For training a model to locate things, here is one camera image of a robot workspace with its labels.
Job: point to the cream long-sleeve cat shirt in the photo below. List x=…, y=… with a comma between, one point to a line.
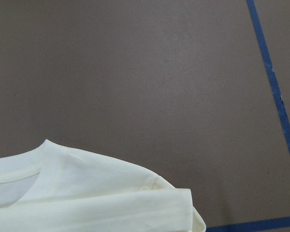
x=54, y=188

